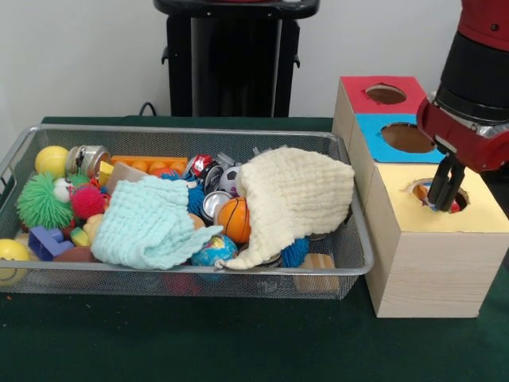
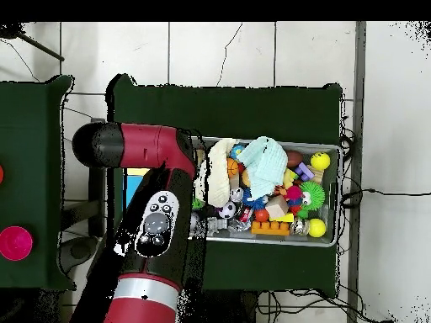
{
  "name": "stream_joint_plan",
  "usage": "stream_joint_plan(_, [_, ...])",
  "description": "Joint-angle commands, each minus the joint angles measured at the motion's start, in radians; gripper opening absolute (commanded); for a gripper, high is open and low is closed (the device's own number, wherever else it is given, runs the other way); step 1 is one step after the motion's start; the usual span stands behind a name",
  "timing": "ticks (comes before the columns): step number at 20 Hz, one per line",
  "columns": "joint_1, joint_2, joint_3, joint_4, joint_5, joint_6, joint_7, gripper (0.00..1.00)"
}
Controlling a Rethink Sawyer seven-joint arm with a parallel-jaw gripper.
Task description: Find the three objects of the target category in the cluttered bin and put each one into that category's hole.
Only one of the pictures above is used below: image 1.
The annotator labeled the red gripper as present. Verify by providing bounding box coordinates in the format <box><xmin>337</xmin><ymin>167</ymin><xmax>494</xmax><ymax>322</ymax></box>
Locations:
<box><xmin>417</xmin><ymin>97</ymin><xmax>509</xmax><ymax>212</ymax></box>

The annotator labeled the multicoloured patterned cloth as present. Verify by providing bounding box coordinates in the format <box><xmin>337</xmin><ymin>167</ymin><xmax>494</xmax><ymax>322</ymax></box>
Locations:
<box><xmin>414</xmin><ymin>183</ymin><xmax>433</xmax><ymax>204</ymax></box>

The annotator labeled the cream waffle cloth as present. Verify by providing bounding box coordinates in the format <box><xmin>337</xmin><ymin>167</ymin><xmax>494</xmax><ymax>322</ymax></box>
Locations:
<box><xmin>215</xmin><ymin>147</ymin><xmax>355</xmax><ymax>270</ymax></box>

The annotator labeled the mint waffle cloth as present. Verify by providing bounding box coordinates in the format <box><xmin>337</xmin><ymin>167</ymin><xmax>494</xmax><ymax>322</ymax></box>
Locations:
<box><xmin>90</xmin><ymin>175</ymin><xmax>226</xmax><ymax>273</ymax></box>

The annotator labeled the wooden box with three holes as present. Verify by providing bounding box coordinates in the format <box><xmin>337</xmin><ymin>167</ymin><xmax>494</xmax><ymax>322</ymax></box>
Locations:
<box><xmin>332</xmin><ymin>76</ymin><xmax>509</xmax><ymax>319</ymax></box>

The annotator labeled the shallow clear mesh bin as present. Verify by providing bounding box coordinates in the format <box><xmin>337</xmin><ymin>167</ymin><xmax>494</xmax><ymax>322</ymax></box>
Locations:
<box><xmin>0</xmin><ymin>123</ymin><xmax>373</xmax><ymax>301</ymax></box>

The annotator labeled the blue spiky ball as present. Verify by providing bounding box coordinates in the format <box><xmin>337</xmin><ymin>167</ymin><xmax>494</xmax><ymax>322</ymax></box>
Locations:
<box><xmin>279</xmin><ymin>236</ymin><xmax>309</xmax><ymax>267</ymax></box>

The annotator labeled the small soccer ball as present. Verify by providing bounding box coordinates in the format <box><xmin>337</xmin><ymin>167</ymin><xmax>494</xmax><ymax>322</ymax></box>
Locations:
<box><xmin>217</xmin><ymin>166</ymin><xmax>241</xmax><ymax>194</ymax></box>

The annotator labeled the orange toy basketball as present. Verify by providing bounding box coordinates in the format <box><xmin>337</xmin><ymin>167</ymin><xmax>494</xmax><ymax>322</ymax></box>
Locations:
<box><xmin>216</xmin><ymin>197</ymin><xmax>247</xmax><ymax>244</ymax></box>

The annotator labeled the blue globe ball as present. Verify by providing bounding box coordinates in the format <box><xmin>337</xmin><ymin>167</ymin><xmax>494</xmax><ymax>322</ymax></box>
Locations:
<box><xmin>193</xmin><ymin>236</ymin><xmax>238</xmax><ymax>267</ymax></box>

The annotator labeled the orange toy brick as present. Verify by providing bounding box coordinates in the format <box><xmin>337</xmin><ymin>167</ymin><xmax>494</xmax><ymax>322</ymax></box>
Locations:
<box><xmin>110</xmin><ymin>155</ymin><xmax>188</xmax><ymax>177</ymax></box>

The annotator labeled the crushed silver drink can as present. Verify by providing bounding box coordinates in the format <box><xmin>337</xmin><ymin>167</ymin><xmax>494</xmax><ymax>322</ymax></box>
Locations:
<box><xmin>64</xmin><ymin>142</ymin><xmax>111</xmax><ymax>174</ymax></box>

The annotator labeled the red spiky ball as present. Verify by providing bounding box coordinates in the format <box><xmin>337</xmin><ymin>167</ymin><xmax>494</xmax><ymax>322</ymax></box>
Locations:
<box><xmin>72</xmin><ymin>185</ymin><xmax>109</xmax><ymax>220</ymax></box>

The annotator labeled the yellow ball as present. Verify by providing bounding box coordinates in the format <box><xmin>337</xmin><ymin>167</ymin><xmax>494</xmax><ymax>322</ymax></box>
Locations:
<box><xmin>33</xmin><ymin>146</ymin><xmax>69</xmax><ymax>177</ymax></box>
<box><xmin>0</xmin><ymin>239</ymin><xmax>29</xmax><ymax>286</ymax></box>

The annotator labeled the purple toy block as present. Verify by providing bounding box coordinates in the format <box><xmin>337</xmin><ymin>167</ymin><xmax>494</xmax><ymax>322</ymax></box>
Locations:
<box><xmin>26</xmin><ymin>227</ymin><xmax>75</xmax><ymax>262</ymax></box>

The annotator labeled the green spiky ball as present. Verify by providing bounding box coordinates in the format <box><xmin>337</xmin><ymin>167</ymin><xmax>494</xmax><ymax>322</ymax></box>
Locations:
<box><xmin>16</xmin><ymin>173</ymin><xmax>76</xmax><ymax>230</ymax></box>

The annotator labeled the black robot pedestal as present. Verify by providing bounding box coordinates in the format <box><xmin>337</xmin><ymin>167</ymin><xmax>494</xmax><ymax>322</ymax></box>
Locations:
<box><xmin>153</xmin><ymin>0</ymin><xmax>319</xmax><ymax>119</ymax></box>

